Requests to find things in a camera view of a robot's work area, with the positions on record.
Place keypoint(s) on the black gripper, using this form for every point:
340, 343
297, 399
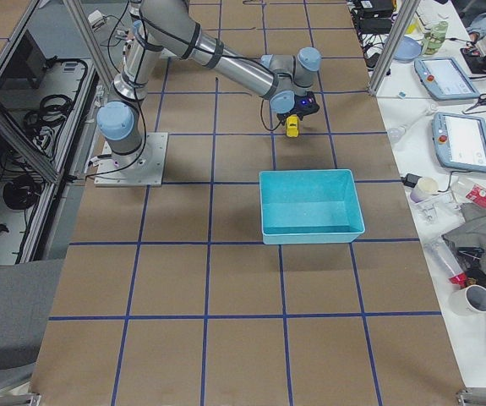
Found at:
284, 102

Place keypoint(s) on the yellow beetle toy car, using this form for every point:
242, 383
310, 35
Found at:
292, 126

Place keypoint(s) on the teal plastic storage bin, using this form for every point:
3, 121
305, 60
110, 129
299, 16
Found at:
309, 207

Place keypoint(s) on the blue plastic plate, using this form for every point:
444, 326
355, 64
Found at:
408, 50

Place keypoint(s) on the upper teach pendant tablet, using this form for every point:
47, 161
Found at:
444, 79

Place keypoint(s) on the teach pendant tablet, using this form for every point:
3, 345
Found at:
444, 79
459, 141

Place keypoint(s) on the green drink bottle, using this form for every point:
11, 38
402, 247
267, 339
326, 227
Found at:
434, 38

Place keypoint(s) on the paper cup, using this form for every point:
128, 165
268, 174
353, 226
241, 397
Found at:
424, 189

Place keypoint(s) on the lower teach pendant tablet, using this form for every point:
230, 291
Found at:
459, 141

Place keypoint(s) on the plastic bottle red label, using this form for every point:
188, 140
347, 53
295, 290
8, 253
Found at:
471, 191

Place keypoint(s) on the clear tube red cap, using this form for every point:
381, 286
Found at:
446, 262

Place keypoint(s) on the white ceramic mug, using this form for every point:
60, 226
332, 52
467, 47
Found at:
469, 301

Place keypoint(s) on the aluminium frame post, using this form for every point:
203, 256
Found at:
398, 30

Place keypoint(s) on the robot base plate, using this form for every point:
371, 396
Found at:
137, 169

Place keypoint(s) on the black handled scissors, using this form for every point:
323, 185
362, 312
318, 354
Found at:
481, 101

